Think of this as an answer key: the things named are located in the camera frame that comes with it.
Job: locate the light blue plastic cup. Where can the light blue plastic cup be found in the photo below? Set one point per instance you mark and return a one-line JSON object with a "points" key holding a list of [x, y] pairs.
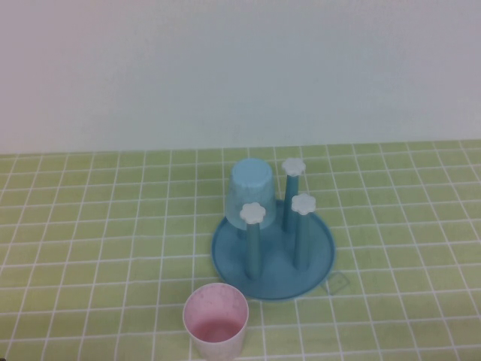
{"points": [[250, 188]]}

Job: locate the blue cup stand with pegs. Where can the blue cup stand with pegs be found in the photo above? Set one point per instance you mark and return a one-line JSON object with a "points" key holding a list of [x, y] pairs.
{"points": [[274, 270]]}

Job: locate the green checked tablecloth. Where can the green checked tablecloth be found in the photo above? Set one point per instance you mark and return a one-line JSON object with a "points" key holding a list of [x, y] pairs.
{"points": [[94, 233]]}

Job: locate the pink plastic cup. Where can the pink plastic cup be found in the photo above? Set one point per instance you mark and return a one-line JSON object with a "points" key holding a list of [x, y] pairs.
{"points": [[216, 331]]}

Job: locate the clear tape piece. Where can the clear tape piece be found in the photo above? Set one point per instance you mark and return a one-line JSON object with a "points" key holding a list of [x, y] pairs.
{"points": [[337, 284]]}

